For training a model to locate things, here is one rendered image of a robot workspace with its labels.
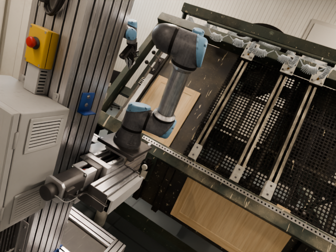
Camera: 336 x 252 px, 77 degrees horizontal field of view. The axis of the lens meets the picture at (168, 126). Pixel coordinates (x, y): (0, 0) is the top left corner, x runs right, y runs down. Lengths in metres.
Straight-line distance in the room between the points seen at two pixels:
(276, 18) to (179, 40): 4.17
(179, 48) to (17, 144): 0.64
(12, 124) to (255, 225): 1.78
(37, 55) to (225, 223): 1.78
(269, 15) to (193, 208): 3.99
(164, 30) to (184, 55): 0.12
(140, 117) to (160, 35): 0.40
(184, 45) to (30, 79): 0.59
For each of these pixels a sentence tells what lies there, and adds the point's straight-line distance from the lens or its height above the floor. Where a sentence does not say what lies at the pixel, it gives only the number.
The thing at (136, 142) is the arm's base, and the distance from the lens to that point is 1.13.
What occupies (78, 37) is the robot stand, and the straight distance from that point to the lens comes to 0.85.
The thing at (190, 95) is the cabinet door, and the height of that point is 1.31.
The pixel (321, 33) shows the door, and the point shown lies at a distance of 4.95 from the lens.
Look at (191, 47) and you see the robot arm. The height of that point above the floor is 1.60.
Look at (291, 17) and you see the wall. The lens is 5.00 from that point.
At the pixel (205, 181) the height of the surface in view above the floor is 0.83.
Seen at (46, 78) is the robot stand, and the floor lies 1.30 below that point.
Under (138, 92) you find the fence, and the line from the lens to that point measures 1.97.
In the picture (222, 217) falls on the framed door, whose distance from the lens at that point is 2.02.
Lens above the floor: 1.52
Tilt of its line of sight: 16 degrees down
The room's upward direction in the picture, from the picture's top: 22 degrees clockwise
